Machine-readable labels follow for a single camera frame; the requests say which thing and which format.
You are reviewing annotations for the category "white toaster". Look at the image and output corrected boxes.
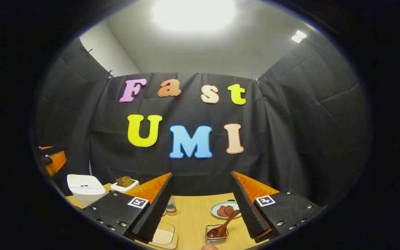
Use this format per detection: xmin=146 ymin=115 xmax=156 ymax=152
xmin=110 ymin=179 xmax=140 ymax=194

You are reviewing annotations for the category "metal wire chopstick holder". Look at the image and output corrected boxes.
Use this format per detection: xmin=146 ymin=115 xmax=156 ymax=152
xmin=205 ymin=224 xmax=229 ymax=244

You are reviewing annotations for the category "brown bread slice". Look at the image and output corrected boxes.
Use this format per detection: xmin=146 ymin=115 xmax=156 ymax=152
xmin=116 ymin=176 xmax=133 ymax=188

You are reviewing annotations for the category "large ceiling light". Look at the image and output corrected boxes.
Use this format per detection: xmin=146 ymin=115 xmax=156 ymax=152
xmin=151 ymin=0 xmax=237 ymax=33

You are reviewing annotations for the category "white rice cooker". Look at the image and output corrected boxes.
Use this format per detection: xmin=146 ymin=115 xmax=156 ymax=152
xmin=67 ymin=174 xmax=107 ymax=208

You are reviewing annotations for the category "pale green plate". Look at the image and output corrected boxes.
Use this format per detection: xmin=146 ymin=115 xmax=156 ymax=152
xmin=210 ymin=201 xmax=241 ymax=220

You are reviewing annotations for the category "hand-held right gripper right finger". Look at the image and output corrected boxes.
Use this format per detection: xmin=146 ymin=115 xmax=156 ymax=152
xmin=230 ymin=171 xmax=322 ymax=243

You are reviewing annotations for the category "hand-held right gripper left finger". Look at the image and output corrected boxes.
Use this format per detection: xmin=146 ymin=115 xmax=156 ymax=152
xmin=82 ymin=173 xmax=174 ymax=243

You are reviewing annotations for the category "clear plastic bottle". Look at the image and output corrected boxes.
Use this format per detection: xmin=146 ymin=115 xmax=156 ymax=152
xmin=165 ymin=195 xmax=178 ymax=216

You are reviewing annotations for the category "brown wooden spoon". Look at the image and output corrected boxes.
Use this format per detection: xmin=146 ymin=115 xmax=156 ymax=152
xmin=207 ymin=209 xmax=241 ymax=239

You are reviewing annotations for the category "small ceiling light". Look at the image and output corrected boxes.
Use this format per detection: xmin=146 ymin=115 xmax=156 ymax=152
xmin=291 ymin=30 xmax=307 ymax=43

